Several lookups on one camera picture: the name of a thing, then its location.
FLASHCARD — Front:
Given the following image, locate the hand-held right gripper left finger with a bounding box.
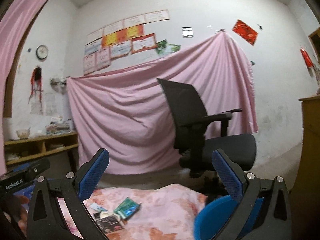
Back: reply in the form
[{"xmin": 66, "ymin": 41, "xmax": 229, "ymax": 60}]
[{"xmin": 26, "ymin": 148, "xmax": 110, "ymax": 240}]

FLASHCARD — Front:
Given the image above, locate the group of wall certificates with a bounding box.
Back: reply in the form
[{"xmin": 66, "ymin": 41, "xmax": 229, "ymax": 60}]
[{"xmin": 82, "ymin": 10, "xmax": 171, "ymax": 76}]

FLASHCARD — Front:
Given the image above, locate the round wall clock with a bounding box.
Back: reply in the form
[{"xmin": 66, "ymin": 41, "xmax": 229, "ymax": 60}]
[{"xmin": 36, "ymin": 44, "xmax": 48, "ymax": 60}]

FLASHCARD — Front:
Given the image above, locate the pink curtain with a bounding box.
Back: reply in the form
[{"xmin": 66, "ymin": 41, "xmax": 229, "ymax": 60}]
[{"xmin": 0, "ymin": 0, "xmax": 57, "ymax": 173}]

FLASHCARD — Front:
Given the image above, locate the person's left hand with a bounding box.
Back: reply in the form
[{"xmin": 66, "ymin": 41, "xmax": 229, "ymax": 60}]
[{"xmin": 5, "ymin": 195, "xmax": 30, "ymax": 234}]

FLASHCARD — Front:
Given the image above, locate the red wall poster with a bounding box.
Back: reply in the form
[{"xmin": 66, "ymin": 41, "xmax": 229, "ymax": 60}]
[{"xmin": 232, "ymin": 19, "xmax": 258, "ymax": 46}]

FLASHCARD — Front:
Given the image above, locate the dark snack wrapper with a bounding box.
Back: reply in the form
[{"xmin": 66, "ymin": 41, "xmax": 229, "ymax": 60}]
[{"xmin": 93, "ymin": 214, "xmax": 123, "ymax": 235}]

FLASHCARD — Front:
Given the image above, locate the black office chair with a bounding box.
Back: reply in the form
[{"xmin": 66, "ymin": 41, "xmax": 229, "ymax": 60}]
[{"xmin": 157, "ymin": 78, "xmax": 257, "ymax": 195}]

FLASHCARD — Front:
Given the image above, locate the green white packet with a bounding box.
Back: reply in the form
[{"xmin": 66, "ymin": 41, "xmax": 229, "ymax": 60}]
[{"xmin": 114, "ymin": 197, "xmax": 142, "ymax": 221}]

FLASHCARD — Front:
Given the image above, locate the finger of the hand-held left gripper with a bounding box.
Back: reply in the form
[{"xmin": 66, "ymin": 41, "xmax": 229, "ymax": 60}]
[{"xmin": 22, "ymin": 157, "xmax": 51, "ymax": 180}]

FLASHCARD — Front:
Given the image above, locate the red tassel wall decoration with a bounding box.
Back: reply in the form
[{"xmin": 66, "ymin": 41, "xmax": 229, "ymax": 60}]
[{"xmin": 28, "ymin": 66, "xmax": 43, "ymax": 103}]

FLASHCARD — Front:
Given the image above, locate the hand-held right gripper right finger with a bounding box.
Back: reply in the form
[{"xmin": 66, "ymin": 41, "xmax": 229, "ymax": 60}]
[{"xmin": 212, "ymin": 149, "xmax": 293, "ymax": 240}]

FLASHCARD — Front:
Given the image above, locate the stack of papers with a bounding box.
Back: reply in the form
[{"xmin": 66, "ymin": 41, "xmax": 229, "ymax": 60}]
[{"xmin": 46, "ymin": 116, "xmax": 75, "ymax": 134}]

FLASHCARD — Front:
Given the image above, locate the blue plastic bucket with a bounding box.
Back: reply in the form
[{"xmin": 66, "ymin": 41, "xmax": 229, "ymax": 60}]
[{"xmin": 194, "ymin": 194, "xmax": 266, "ymax": 240}]

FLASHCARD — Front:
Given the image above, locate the wooden cabinet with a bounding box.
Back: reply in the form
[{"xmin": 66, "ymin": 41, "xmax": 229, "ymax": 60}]
[{"xmin": 299, "ymin": 97, "xmax": 320, "ymax": 195}]

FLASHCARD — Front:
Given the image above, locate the wooden shelf unit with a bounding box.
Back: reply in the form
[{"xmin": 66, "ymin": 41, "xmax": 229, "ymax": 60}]
[{"xmin": 4, "ymin": 132, "xmax": 79, "ymax": 166}]

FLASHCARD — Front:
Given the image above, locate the pink hanging sheet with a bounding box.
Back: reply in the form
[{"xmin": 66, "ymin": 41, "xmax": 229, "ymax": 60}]
[{"xmin": 66, "ymin": 31, "xmax": 259, "ymax": 175}]

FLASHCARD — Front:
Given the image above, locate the blue carton box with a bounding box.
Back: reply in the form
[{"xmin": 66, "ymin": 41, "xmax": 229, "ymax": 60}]
[{"xmin": 12, "ymin": 187, "xmax": 34, "ymax": 208}]

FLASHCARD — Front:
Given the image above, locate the pink floral blanket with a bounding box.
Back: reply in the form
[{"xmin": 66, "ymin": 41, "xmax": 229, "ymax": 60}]
[{"xmin": 56, "ymin": 184, "xmax": 208, "ymax": 240}]

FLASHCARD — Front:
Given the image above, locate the wire wall rack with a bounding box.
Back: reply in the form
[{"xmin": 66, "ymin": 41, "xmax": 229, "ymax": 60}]
[{"xmin": 50, "ymin": 77, "xmax": 67, "ymax": 92}]

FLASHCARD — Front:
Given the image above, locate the paper wall calendar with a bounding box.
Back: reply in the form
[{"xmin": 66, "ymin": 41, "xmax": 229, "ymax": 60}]
[{"xmin": 30, "ymin": 94, "xmax": 58, "ymax": 115}]

